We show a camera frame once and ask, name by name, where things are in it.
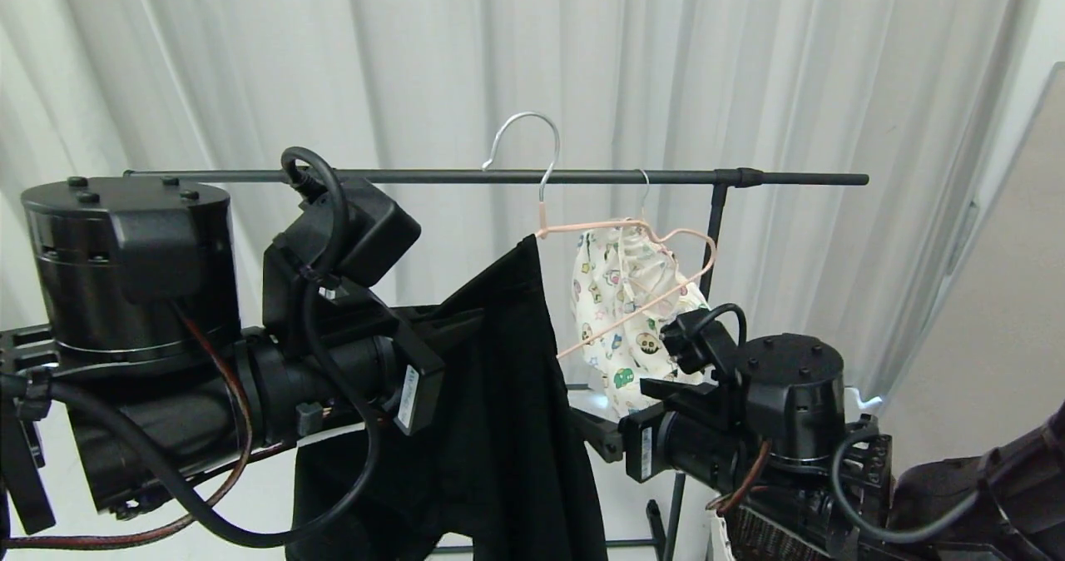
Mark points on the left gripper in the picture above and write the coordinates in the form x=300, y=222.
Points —
x=333, y=378

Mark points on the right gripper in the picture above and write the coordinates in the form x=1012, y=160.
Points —
x=699, y=444

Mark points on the cream printed garment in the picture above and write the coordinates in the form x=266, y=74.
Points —
x=616, y=295

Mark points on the black garment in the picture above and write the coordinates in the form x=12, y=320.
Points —
x=499, y=419

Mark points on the pink clothes hanger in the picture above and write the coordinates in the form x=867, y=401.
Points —
x=599, y=226
x=646, y=191

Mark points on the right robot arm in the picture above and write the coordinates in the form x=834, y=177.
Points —
x=790, y=386

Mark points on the white laundry basket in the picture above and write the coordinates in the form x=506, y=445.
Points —
x=749, y=536

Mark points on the black clothes rack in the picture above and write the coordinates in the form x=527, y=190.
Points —
x=416, y=176

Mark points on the white curtain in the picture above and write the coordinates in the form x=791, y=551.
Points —
x=416, y=62

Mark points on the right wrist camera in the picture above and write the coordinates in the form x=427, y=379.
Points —
x=695, y=345

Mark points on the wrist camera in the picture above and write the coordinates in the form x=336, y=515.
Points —
x=366, y=228
x=695, y=345

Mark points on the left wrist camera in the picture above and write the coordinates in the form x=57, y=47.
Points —
x=366, y=228

